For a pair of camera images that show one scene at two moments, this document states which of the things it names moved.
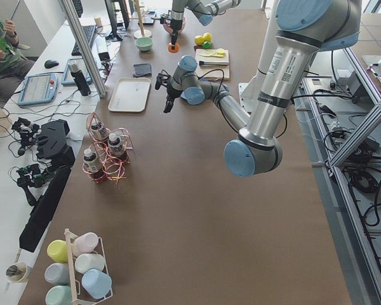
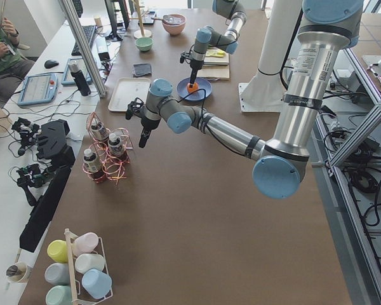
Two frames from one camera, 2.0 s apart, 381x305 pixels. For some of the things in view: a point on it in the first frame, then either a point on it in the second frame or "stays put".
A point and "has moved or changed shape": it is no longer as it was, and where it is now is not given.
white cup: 84,262 stays put
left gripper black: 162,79 -> 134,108
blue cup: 97,283 stays put
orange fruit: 176,47 has moved or changed shape
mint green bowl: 144,43 stays put
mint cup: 59,295 stays put
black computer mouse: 50,63 stays put
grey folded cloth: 142,69 stays put
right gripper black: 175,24 -> 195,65
